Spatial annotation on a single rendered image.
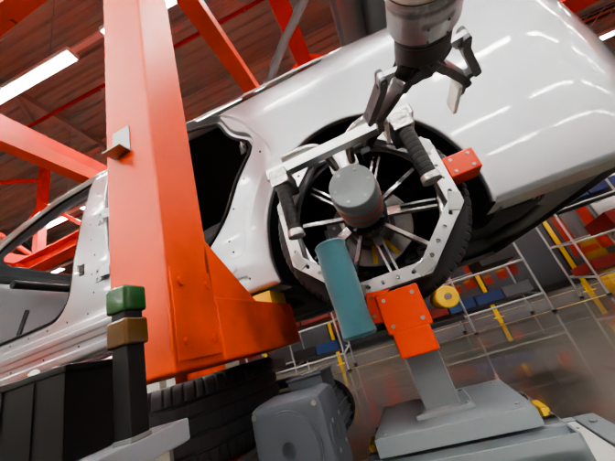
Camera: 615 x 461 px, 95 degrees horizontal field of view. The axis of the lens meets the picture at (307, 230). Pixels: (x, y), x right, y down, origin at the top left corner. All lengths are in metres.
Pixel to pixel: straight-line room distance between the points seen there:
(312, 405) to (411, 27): 0.67
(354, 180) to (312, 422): 0.57
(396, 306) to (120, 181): 0.81
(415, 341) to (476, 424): 0.23
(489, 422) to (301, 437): 0.47
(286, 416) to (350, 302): 0.28
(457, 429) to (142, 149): 1.08
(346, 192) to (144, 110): 0.61
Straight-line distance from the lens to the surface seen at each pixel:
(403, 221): 1.15
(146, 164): 0.85
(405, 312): 0.83
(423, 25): 0.43
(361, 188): 0.77
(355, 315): 0.73
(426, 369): 1.00
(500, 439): 0.97
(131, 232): 0.79
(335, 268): 0.74
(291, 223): 0.70
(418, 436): 0.94
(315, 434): 0.69
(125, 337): 0.50
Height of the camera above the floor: 0.50
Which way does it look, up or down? 21 degrees up
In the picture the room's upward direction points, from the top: 17 degrees counter-clockwise
